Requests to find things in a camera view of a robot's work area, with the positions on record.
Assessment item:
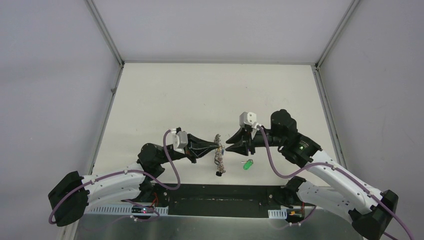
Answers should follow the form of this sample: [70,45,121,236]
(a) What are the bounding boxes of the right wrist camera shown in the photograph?
[239,111,257,128]

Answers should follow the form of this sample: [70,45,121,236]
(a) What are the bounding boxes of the right electronics board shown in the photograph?
[286,209,306,224]

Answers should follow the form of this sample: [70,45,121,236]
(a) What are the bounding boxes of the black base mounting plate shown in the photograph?
[133,184,303,218]

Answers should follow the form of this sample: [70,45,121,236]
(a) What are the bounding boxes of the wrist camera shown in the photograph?
[239,111,257,128]
[171,128,189,154]

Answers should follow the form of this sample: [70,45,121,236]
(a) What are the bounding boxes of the green tagged key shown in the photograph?
[241,159,254,170]

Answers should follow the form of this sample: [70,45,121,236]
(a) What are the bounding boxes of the left electronics board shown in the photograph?
[131,205,155,215]

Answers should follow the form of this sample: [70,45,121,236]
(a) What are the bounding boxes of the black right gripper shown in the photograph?
[225,126,285,156]

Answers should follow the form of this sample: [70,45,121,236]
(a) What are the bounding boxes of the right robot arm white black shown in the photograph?
[227,109,399,240]

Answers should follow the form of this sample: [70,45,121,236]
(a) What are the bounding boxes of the electronics board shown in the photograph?
[286,209,306,224]
[131,205,155,215]

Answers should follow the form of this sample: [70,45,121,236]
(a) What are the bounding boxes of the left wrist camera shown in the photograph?
[171,128,189,154]

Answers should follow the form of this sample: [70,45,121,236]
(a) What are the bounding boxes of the metal key organiser ring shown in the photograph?
[213,133,227,177]

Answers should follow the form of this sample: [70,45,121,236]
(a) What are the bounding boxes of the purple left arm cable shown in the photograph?
[48,129,182,225]

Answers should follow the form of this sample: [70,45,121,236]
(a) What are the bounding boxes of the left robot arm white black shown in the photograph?
[48,128,221,227]

